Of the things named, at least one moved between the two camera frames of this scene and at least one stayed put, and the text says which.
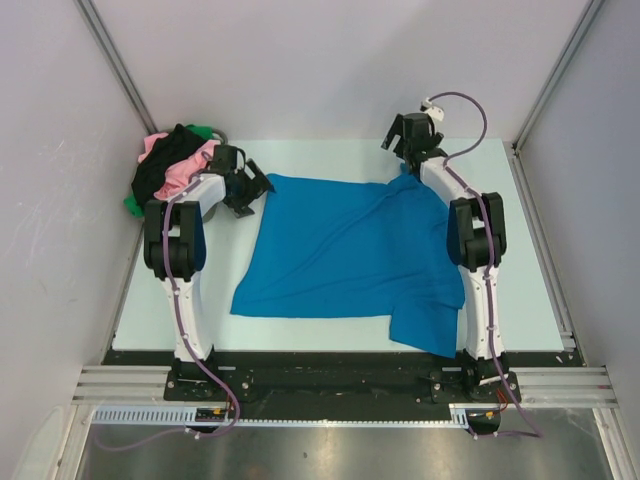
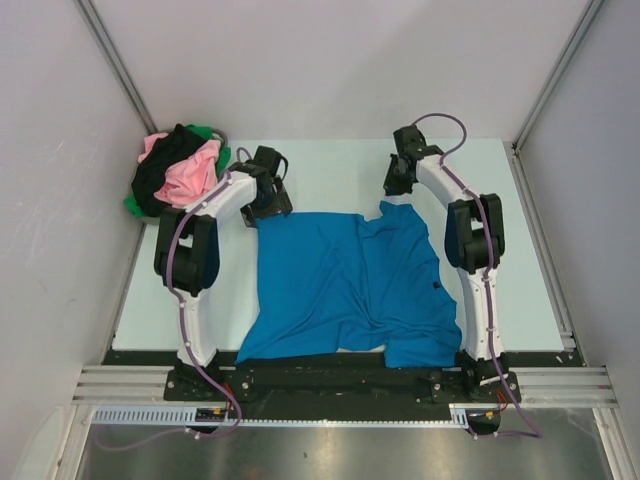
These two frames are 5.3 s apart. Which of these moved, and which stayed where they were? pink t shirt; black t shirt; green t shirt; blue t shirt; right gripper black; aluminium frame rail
Moved: blue t shirt; right gripper black
Stayed: green t shirt; aluminium frame rail; pink t shirt; black t shirt
